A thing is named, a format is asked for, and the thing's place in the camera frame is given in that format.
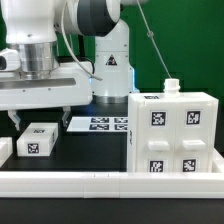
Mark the white cabinet top box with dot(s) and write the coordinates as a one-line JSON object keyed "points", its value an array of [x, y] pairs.
{"points": [[37, 140]]}

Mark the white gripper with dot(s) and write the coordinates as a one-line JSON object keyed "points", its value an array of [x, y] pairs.
{"points": [[67, 86]]}

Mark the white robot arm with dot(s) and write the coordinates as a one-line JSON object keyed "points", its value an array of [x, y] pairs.
{"points": [[31, 74]]}

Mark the white cabinet body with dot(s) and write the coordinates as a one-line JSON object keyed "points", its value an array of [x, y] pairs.
{"points": [[171, 94]]}

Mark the white marker base sheet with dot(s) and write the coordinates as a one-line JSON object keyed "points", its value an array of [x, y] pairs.
{"points": [[98, 124]]}

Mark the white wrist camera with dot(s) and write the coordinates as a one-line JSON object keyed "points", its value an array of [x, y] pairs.
{"points": [[9, 60]]}

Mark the white U-shaped fence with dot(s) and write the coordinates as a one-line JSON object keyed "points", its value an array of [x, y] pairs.
{"points": [[109, 184]]}

